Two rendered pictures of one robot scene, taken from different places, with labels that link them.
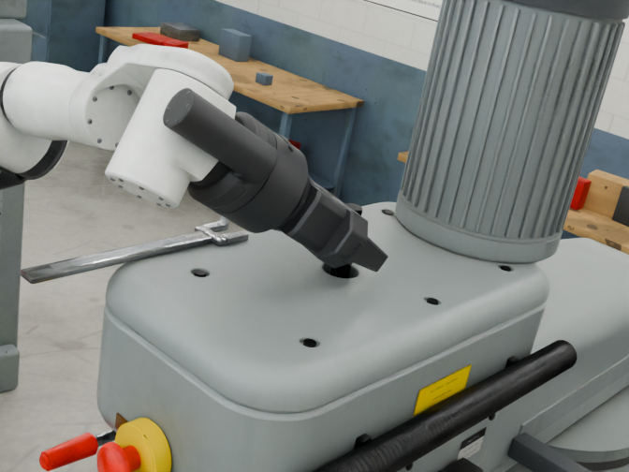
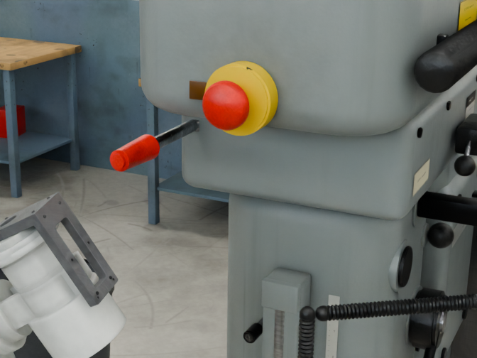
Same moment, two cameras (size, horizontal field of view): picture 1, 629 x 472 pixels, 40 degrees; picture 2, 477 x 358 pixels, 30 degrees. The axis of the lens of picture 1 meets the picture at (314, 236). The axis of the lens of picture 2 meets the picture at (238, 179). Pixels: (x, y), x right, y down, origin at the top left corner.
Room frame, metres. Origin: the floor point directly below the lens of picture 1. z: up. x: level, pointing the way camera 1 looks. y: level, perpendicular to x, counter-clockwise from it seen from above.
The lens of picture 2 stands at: (-0.08, 0.30, 1.93)
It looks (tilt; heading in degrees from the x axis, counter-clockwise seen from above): 18 degrees down; 345
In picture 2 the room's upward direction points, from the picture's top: 1 degrees clockwise
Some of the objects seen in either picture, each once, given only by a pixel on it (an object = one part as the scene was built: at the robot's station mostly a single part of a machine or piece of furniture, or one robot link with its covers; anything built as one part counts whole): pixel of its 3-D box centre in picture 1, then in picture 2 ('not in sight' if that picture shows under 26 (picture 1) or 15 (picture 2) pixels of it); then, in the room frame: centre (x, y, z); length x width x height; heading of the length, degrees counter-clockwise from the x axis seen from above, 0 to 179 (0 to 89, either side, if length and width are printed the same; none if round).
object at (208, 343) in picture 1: (336, 333); (340, 5); (0.81, -0.04, 1.81); 0.47 x 0.26 x 0.16; 141
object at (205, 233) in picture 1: (141, 250); not in sight; (0.75, 0.16, 1.89); 0.24 x 0.04 x 0.01; 141
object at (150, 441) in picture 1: (142, 453); (240, 98); (0.62, 0.11, 1.76); 0.06 x 0.02 x 0.06; 51
